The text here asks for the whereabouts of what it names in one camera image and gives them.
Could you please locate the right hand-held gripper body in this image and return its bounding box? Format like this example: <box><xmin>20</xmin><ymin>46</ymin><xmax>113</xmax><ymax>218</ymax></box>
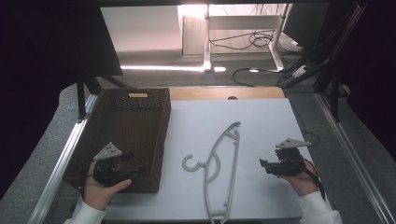
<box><xmin>274</xmin><ymin>137</ymin><xmax>312</xmax><ymax>177</ymax></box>

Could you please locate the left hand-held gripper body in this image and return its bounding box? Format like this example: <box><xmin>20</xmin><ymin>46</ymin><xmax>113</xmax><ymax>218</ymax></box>
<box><xmin>92</xmin><ymin>142</ymin><xmax>134</xmax><ymax>188</ymax></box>

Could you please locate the person's left hand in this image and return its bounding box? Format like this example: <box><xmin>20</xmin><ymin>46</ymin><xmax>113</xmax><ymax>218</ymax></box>
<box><xmin>83</xmin><ymin>161</ymin><xmax>133</xmax><ymax>212</ymax></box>

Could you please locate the person's right hand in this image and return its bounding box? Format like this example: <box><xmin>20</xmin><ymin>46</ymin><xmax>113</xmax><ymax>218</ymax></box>
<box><xmin>277</xmin><ymin>160</ymin><xmax>320</xmax><ymax>198</ymax></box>

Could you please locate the brown woven basket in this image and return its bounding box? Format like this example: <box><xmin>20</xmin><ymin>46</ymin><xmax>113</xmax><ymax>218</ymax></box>
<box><xmin>62</xmin><ymin>87</ymin><xmax>173</xmax><ymax>194</ymax></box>

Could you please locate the white board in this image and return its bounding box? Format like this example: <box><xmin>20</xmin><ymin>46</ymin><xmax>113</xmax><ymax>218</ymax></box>
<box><xmin>102</xmin><ymin>98</ymin><xmax>332</xmax><ymax>222</ymax></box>

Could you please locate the grey plastic clothes hanger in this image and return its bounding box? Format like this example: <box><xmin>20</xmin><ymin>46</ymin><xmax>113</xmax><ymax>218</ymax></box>
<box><xmin>181</xmin><ymin>120</ymin><xmax>243</xmax><ymax>224</ymax></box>

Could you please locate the black metal stand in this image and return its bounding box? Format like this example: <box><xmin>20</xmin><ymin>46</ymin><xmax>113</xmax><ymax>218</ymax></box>
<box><xmin>312</xmin><ymin>66</ymin><xmax>344</xmax><ymax>123</ymax></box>
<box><xmin>75</xmin><ymin>73</ymin><xmax>129</xmax><ymax>120</ymax></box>

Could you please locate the white power strip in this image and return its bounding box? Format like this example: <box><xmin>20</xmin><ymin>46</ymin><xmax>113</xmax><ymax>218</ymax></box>
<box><xmin>291</xmin><ymin>63</ymin><xmax>310</xmax><ymax>79</ymax></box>

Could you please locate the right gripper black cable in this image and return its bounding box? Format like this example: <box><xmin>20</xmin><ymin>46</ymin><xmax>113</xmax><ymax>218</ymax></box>
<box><xmin>302</xmin><ymin>157</ymin><xmax>327</xmax><ymax>202</ymax></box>

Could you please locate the thin black cable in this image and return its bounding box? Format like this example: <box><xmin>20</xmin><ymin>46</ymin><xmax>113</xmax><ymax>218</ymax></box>
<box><xmin>290</xmin><ymin>104</ymin><xmax>321</xmax><ymax>148</ymax></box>

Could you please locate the aluminium rail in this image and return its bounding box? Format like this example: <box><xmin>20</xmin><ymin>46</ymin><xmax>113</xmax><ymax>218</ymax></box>
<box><xmin>315</xmin><ymin>92</ymin><xmax>396</xmax><ymax>224</ymax></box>
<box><xmin>27</xmin><ymin>93</ymin><xmax>100</xmax><ymax>224</ymax></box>

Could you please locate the black floor cable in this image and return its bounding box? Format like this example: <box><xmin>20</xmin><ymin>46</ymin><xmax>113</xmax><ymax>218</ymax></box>
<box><xmin>232</xmin><ymin>67</ymin><xmax>281</xmax><ymax>88</ymax></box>

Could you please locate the bundle of black cables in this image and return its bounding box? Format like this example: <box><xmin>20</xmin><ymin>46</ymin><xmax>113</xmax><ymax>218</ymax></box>
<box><xmin>275</xmin><ymin>3</ymin><xmax>367</xmax><ymax>89</ymax></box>

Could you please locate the white metal desk frame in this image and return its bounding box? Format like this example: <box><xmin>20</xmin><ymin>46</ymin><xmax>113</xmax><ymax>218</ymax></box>
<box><xmin>177</xmin><ymin>3</ymin><xmax>294</xmax><ymax>74</ymax></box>

